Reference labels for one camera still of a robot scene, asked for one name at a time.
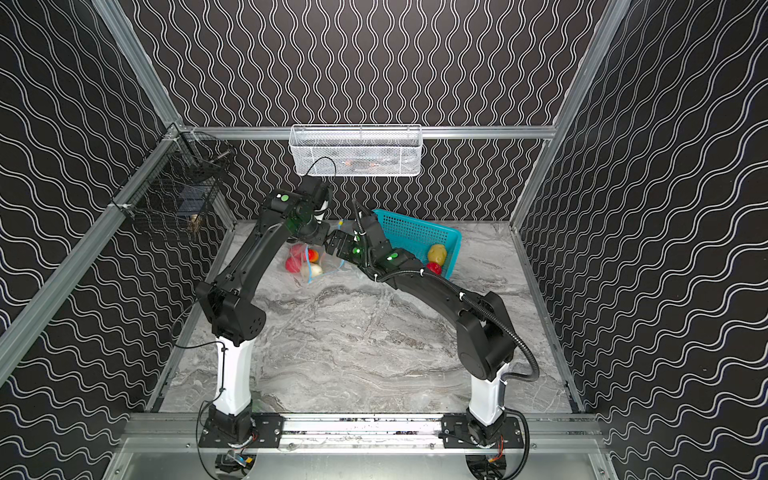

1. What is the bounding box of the clear zip top bag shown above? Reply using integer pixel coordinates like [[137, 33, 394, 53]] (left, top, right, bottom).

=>
[[283, 242, 346, 284]]

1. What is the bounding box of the clear wall basket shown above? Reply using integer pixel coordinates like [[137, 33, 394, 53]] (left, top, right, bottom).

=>
[[289, 124, 424, 177]]

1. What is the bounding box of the yellow potato toy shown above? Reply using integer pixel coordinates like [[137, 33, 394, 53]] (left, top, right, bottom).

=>
[[427, 244, 448, 266]]

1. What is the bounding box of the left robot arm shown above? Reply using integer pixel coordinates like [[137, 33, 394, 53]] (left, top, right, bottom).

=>
[[195, 177, 331, 446]]

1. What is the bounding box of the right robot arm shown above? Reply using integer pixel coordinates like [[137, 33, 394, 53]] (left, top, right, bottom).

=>
[[323, 212, 541, 448]]

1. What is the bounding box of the teal plastic basket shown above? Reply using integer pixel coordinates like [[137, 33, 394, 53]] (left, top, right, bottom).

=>
[[374, 209, 462, 279]]

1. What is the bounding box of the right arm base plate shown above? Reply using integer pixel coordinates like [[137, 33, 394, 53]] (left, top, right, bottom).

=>
[[438, 412, 524, 449]]

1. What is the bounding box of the dark red apple toy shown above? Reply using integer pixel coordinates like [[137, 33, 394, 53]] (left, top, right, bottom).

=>
[[284, 257, 303, 274]]

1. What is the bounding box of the aluminium front rail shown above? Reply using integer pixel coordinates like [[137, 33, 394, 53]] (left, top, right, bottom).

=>
[[104, 413, 618, 479]]

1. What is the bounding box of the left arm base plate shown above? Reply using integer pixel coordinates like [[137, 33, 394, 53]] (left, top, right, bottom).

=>
[[198, 411, 285, 449]]

